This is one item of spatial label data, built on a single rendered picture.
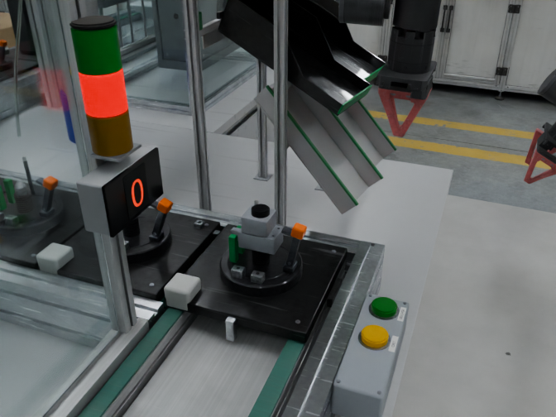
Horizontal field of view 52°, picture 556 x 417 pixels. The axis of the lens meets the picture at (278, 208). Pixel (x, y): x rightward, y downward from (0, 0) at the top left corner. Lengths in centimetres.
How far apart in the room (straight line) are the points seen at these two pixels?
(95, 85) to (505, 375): 76
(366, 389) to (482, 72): 427
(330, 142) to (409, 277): 32
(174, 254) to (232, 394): 30
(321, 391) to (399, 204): 72
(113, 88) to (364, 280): 53
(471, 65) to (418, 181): 343
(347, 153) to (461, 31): 373
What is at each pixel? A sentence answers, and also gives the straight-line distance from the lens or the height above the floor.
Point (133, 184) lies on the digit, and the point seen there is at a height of 122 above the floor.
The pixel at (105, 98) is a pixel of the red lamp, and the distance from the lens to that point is 69.
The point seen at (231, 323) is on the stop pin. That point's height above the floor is 96.
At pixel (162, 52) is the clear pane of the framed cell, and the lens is 195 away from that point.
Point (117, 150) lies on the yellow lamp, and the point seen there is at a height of 127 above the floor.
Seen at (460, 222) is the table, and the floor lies 86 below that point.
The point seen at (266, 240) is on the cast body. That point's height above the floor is 105.
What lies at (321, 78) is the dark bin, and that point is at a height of 122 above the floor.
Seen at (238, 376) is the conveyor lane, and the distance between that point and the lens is 88.
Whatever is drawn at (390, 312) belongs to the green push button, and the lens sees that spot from 91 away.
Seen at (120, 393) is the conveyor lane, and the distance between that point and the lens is 85.
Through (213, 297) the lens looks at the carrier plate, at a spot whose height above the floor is 97.
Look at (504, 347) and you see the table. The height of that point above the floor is 86.
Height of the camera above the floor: 155
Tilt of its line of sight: 30 degrees down
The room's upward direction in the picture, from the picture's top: straight up
